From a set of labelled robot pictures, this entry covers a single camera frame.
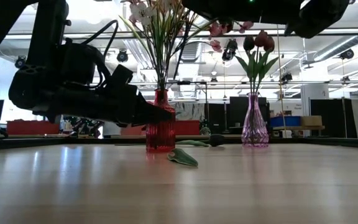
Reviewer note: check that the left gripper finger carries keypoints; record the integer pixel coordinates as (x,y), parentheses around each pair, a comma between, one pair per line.
(154,113)

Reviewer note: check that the black artificial tulip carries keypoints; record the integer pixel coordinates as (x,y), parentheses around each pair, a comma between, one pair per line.
(216,140)
(249,43)

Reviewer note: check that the white artificial flower bunch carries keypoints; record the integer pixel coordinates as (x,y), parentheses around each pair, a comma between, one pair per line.
(141,12)
(168,3)

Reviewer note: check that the dark red artificial tulip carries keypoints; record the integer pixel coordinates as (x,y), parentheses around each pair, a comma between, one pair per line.
(261,39)
(269,44)

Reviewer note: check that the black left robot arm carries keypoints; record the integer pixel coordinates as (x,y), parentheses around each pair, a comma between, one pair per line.
(48,25)

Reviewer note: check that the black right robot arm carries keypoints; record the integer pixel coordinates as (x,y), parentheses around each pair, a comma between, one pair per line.
(244,12)

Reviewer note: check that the red ribbed glass vase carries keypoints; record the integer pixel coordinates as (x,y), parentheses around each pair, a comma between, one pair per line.
(160,137)

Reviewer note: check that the pink ribbed glass vase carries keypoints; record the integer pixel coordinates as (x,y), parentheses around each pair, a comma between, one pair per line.
(255,130)

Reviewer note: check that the red storage box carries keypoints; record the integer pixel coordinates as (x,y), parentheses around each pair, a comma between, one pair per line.
(33,127)
(186,127)

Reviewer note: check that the loose green leaf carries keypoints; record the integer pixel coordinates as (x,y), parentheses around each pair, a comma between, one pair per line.
(182,158)

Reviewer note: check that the black ceiling spotlight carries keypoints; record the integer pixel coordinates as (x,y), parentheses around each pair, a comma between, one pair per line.
(226,56)
(122,56)
(286,77)
(232,45)
(20,61)
(346,53)

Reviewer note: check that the thin tan pole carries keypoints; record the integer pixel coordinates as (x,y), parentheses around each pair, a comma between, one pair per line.
(281,81)

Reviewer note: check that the blue plastic bin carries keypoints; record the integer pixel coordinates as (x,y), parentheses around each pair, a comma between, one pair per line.
(286,121)

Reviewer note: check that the wooden shelf board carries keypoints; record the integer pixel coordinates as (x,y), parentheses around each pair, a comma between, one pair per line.
(300,127)

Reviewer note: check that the brown cardboard box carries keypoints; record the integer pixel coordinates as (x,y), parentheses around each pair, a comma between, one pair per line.
(311,120)

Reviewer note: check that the white pillar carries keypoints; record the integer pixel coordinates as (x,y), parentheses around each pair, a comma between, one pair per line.
(313,91)

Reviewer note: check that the black partition panel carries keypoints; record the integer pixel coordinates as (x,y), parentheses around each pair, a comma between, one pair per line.
(332,118)

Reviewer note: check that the silver ventilation duct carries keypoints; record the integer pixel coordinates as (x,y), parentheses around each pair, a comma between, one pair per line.
(343,43)

